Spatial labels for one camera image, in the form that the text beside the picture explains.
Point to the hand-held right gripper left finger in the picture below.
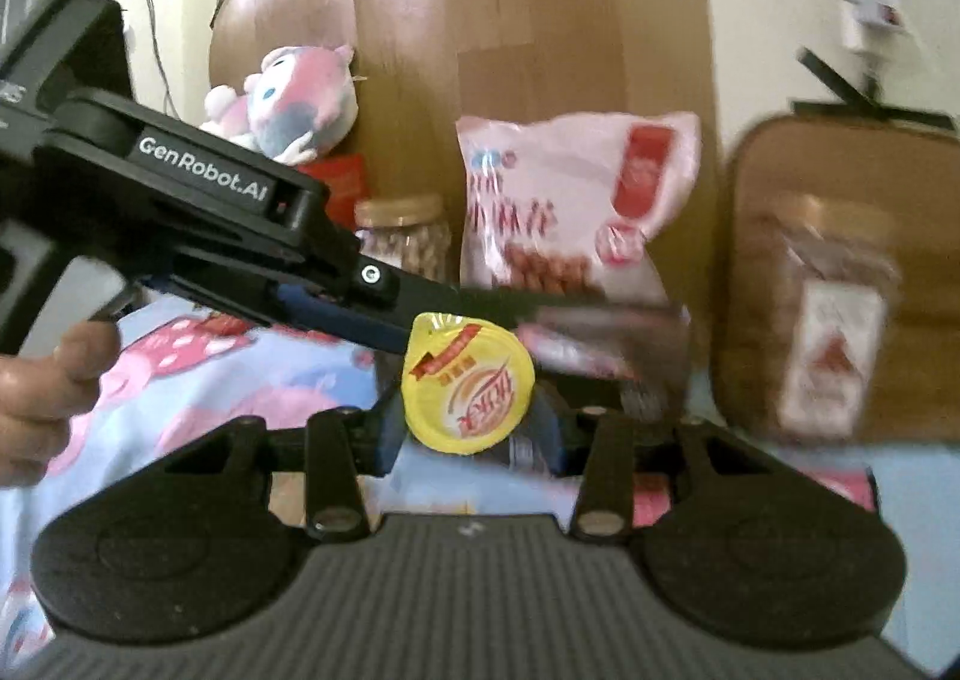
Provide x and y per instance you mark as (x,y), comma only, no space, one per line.
(391,434)

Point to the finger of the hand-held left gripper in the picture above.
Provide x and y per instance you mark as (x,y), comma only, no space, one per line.
(450,294)
(341,321)

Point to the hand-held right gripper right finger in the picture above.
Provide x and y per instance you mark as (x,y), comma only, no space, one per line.
(544,429)

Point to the yellow jelly cup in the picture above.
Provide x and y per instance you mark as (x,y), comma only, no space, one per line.
(469,387)

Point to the person's left hand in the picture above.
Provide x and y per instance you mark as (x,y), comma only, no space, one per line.
(45,395)

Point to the gold-lid cashew jar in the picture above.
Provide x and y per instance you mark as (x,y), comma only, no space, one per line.
(405,237)

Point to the printed cartoon pig blanket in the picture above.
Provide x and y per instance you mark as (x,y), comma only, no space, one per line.
(225,387)

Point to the red gift bag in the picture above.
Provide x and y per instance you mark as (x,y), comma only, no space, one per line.
(341,185)

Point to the pink snack bag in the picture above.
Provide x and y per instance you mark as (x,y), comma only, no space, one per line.
(555,200)

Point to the pink plush toy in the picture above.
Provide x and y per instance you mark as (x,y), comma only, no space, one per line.
(300,95)

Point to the gold-lid pecan jar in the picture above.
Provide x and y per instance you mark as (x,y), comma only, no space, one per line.
(825,320)

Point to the brown seat cushion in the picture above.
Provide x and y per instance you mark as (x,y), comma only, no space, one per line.
(926,237)

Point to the white wall charger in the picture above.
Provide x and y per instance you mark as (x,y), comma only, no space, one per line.
(870,12)

